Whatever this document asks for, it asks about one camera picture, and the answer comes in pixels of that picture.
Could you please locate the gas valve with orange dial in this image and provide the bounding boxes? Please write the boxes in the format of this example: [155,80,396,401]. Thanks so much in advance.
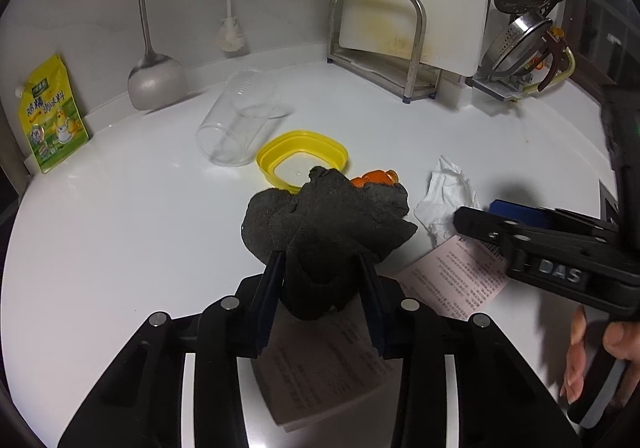
[531,27,565,72]

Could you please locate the orange plastic scrap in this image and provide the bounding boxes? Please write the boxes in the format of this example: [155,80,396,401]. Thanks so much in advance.
[349,168,401,189]

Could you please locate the clear plastic cup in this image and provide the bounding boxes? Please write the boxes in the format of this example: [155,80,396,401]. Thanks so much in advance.
[196,69,293,168]

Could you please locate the steel perforated strainer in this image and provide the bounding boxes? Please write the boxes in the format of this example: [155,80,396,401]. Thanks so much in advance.
[482,11,556,79]

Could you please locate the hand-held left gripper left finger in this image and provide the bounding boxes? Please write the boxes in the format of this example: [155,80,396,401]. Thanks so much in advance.
[57,251,288,448]

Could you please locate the yellow seasoning pouch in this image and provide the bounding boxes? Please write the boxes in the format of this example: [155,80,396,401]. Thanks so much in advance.
[14,53,93,175]

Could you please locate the pink printed paper slip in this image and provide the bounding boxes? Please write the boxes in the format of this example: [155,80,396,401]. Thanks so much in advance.
[397,234,508,321]

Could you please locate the dark grey cloth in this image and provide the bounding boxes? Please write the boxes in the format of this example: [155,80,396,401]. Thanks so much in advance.
[240,165,418,321]

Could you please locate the black wire lid rack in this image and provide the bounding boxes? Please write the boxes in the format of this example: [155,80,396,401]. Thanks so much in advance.
[470,73,523,103]

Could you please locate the steel cutting board rack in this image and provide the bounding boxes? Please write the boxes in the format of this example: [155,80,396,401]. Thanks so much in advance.
[327,0,443,104]

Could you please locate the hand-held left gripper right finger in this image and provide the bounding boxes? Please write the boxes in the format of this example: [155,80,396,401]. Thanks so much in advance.
[352,253,583,448]

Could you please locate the person's right hand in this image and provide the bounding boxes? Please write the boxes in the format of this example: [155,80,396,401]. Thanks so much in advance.
[562,305,640,404]

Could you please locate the yellow gas hose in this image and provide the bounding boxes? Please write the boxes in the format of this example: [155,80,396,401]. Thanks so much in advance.
[520,46,577,94]

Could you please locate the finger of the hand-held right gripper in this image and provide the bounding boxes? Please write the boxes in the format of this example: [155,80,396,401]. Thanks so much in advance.
[489,199,619,234]
[454,205,622,260]

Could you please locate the steel spatula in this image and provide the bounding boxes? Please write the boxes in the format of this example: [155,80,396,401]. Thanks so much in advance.
[127,0,188,112]

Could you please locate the white tissue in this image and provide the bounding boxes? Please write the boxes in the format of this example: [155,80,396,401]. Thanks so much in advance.
[414,155,483,246]

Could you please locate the yellow plastic lid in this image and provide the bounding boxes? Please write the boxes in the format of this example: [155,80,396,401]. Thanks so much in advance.
[256,129,351,194]

